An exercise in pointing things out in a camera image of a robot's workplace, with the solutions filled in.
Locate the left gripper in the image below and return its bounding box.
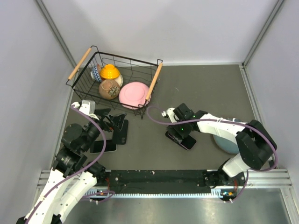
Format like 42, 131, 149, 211
81, 107, 127, 152

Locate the pink phone black screen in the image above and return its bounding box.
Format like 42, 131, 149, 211
167, 132, 196, 151

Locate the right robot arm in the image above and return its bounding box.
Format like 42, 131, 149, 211
162, 103, 277, 186

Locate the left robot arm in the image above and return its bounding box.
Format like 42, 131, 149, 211
17, 102, 127, 224

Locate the white phone black screen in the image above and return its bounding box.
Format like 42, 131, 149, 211
89, 140, 117, 154

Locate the pink plate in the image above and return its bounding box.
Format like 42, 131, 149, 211
119, 82, 151, 110

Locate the brown ceramic bowl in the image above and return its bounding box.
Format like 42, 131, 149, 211
99, 79, 121, 100

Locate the cream bowl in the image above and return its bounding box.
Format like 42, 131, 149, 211
114, 74, 123, 87

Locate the orange bowl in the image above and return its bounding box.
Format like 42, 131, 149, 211
100, 64, 120, 79

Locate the blue white patterned cup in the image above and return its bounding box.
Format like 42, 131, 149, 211
91, 64, 102, 83

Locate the blue ceramic plate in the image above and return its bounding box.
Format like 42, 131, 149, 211
212, 118, 241, 154

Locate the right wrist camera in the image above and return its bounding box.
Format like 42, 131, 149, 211
161, 107, 179, 123

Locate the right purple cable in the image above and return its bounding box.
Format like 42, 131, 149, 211
146, 106, 279, 201

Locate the purple cable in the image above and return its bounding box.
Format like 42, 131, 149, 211
22, 106, 115, 222
146, 106, 279, 201

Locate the black wire basket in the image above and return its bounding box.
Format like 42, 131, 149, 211
66, 45, 163, 118

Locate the right wooden basket handle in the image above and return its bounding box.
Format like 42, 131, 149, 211
145, 63, 163, 101

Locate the wooden basket handle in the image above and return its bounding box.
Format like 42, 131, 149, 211
68, 47, 92, 81
145, 63, 163, 101

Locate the left wooden basket handle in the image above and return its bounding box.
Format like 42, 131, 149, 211
68, 47, 92, 81

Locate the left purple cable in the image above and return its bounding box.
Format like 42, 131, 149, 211
22, 106, 115, 222

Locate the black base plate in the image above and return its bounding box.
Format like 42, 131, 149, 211
106, 170, 216, 194

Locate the slotted cable duct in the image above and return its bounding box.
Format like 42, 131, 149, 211
83, 188, 226, 199

